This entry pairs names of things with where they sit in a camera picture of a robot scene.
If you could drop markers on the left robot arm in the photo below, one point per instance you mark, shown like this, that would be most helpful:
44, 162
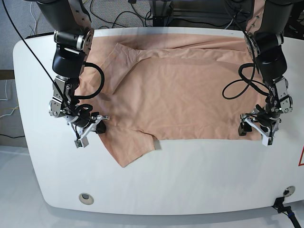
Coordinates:
264, 39

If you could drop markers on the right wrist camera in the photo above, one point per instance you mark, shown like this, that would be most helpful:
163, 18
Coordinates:
83, 142

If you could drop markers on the right table cable grommet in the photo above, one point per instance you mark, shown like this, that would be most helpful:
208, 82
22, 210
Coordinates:
289, 191

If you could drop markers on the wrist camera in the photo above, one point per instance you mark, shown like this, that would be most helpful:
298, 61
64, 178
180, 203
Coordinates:
266, 140
83, 142

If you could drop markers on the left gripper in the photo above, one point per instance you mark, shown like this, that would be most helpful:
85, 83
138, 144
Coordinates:
266, 123

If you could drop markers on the red triangle warning sticker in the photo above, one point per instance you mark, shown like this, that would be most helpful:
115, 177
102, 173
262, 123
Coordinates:
301, 161

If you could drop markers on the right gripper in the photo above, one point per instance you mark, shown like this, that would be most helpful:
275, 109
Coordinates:
82, 127

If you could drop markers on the black clamp with cable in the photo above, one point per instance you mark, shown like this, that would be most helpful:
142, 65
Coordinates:
287, 210

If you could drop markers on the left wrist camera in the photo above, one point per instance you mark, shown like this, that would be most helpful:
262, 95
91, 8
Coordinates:
266, 140

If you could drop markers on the left table cable grommet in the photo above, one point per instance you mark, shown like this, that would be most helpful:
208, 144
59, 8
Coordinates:
86, 199

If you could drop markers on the black equipment frame base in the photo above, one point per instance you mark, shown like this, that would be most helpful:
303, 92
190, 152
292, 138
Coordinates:
162, 12

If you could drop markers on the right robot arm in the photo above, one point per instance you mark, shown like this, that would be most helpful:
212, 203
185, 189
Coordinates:
73, 36

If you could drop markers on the peach pink T-shirt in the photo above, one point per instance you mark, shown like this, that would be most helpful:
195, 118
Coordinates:
169, 87

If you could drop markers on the table cable grommet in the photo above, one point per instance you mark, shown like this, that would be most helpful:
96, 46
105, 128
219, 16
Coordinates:
289, 191
86, 199

